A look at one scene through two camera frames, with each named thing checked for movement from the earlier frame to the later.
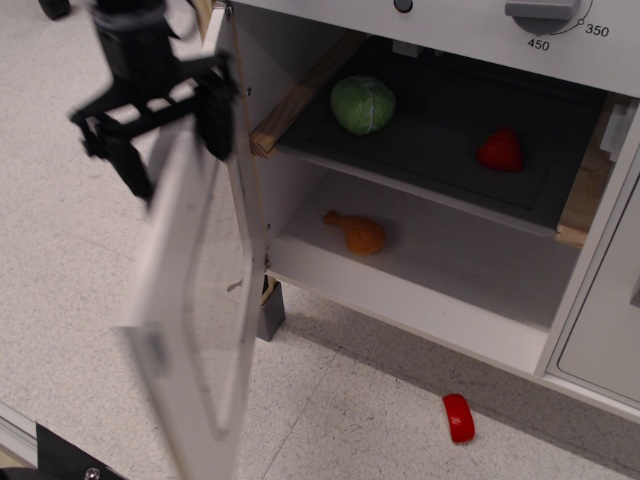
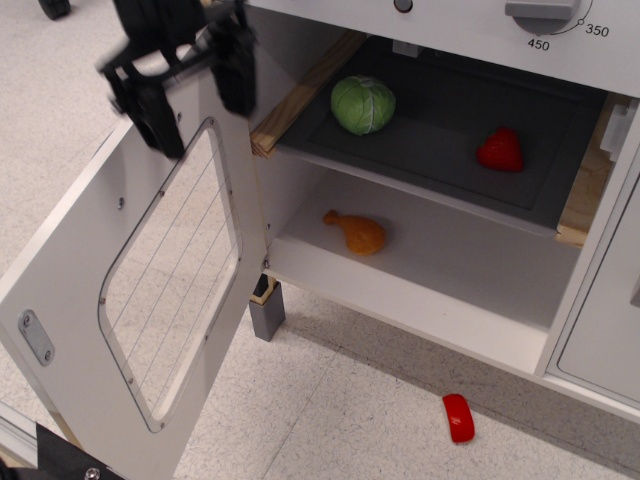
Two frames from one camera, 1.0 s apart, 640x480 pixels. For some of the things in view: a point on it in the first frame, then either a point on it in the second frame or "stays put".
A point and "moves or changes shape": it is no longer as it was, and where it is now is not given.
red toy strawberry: [503, 149] stays put
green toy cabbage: [362, 105] stays put
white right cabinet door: [599, 342] stays put
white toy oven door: [189, 314] moves or changes shape
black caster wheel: [55, 9] stays put
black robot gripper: [149, 79] → [162, 41]
